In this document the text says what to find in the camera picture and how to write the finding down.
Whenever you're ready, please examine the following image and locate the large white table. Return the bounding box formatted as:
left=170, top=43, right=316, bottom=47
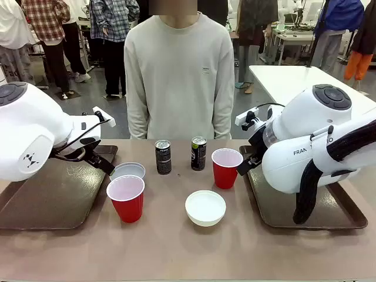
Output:
left=248, top=65, right=376, bottom=116

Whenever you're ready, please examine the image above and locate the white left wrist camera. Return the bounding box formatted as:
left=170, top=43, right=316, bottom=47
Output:
left=92, top=106, right=116, bottom=128

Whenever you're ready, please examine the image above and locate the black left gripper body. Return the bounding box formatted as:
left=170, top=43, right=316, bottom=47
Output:
left=50, top=140, right=103, bottom=166

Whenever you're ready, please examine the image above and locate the bystander in white top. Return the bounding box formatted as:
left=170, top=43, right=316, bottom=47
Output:
left=0, top=0, right=36, bottom=85

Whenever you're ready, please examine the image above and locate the person in beige sweatshirt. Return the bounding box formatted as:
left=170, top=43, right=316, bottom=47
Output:
left=123, top=11, right=236, bottom=140

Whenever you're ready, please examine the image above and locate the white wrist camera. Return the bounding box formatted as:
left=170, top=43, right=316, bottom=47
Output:
left=92, top=106, right=116, bottom=128
left=234, top=108, right=260, bottom=132

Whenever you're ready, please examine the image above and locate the bystander in dark clothes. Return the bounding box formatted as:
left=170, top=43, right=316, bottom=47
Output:
left=236, top=0, right=279, bottom=95

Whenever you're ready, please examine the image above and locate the person's right forearm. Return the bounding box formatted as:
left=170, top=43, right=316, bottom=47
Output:
left=126, top=88, right=148, bottom=140

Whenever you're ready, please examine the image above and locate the person's left forearm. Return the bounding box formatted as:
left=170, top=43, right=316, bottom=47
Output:
left=212, top=88, right=234, bottom=140

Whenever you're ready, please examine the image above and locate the bystander in blue jacket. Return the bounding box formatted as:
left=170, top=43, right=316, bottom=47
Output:
left=310, top=0, right=365, bottom=75

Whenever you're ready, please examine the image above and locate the bystander in orange trousers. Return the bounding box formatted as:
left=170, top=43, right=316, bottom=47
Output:
left=343, top=0, right=376, bottom=82

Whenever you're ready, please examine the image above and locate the brown plastic tray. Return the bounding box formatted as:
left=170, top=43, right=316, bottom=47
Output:
left=0, top=144, right=119, bottom=231
left=239, top=145, right=369, bottom=230

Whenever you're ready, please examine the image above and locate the bystander in blue plaid shirt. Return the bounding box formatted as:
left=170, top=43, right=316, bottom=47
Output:
left=89, top=0, right=140, bottom=98

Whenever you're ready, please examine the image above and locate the bystander in red plaid shirt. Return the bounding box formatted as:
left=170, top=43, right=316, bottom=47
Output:
left=21, top=0, right=72, bottom=95

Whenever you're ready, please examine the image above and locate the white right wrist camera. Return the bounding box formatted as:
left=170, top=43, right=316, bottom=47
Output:
left=234, top=108, right=260, bottom=132

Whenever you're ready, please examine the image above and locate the black can with green print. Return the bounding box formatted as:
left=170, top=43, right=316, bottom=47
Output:
left=190, top=136, right=208, bottom=172

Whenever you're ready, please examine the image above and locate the white bowl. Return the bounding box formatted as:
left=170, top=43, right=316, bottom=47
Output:
left=184, top=190, right=227, bottom=227
left=109, top=162, right=147, bottom=183

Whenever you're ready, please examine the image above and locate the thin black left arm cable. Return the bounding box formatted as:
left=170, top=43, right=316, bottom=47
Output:
left=52, top=116, right=110, bottom=157

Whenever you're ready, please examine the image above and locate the background white workbench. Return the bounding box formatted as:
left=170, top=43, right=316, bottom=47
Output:
left=270, top=23, right=317, bottom=66

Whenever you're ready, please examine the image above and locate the bystander with white shoes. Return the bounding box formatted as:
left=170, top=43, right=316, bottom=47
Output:
left=62, top=0, right=92, bottom=83

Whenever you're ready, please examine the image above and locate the red plastic cup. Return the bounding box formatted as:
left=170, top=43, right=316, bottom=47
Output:
left=211, top=148, right=244, bottom=190
left=106, top=174, right=146, bottom=224

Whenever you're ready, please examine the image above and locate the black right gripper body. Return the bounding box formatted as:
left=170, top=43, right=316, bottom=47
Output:
left=248, top=127, right=270, bottom=166

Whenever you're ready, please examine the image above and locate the black Pepsi can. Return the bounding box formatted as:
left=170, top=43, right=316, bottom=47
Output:
left=154, top=139, right=173, bottom=175

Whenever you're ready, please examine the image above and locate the black right arm cable sleeve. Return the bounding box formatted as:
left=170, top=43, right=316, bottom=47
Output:
left=292, top=119, right=376, bottom=226

